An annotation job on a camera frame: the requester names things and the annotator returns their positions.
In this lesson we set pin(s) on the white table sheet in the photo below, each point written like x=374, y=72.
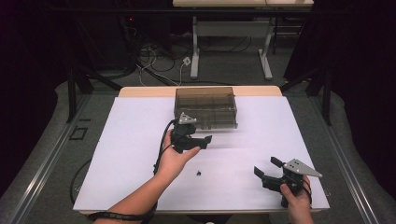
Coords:
x=130, y=130

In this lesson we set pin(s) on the aluminium floor rail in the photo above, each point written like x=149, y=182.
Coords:
x=43, y=161
x=348, y=168

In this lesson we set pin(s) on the person's left hand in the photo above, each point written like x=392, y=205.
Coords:
x=171, y=161

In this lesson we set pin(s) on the white-legged desk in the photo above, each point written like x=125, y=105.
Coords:
x=230, y=29

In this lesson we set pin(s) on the smoky transparent drawer organiser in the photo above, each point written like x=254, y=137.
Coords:
x=205, y=105

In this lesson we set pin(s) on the person's right hand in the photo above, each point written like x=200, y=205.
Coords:
x=299, y=202

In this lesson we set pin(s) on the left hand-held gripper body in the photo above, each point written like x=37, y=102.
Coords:
x=183, y=133

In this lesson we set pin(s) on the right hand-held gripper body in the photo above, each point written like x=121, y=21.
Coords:
x=294, y=169

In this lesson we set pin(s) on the black curtain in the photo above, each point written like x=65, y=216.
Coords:
x=364, y=77
x=28, y=46

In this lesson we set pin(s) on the black metal stand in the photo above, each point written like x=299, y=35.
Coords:
x=325, y=96
x=76, y=90

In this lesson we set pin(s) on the white power adapter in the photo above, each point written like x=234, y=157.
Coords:
x=186, y=61

